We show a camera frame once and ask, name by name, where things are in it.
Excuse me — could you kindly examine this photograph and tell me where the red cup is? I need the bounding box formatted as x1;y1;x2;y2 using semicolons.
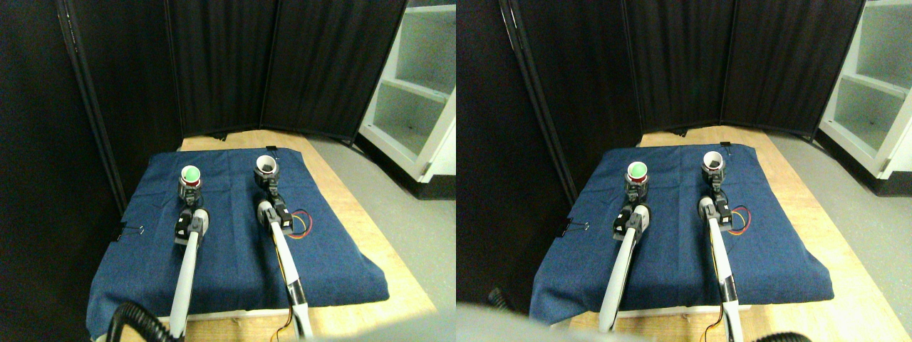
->
254;157;280;190
702;151;727;185
179;165;203;204
626;161;651;200

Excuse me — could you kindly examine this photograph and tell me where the dark blue cloth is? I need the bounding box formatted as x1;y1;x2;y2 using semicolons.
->
531;144;834;325
85;148;390;340

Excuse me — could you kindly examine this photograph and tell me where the curtain stand pole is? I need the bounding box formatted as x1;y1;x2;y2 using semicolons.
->
57;0;128;214
499;0;574;207

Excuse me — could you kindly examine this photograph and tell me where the white shelf unit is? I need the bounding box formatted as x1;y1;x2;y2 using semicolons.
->
356;6;456;202
818;0;912;198

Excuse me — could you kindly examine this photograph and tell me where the red wire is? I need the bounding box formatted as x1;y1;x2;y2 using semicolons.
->
287;209;313;239
727;205;752;236

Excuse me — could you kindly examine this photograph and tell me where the black ribbed hose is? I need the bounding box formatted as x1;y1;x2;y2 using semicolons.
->
107;302;175;342
488;287;528;318
748;331;806;342

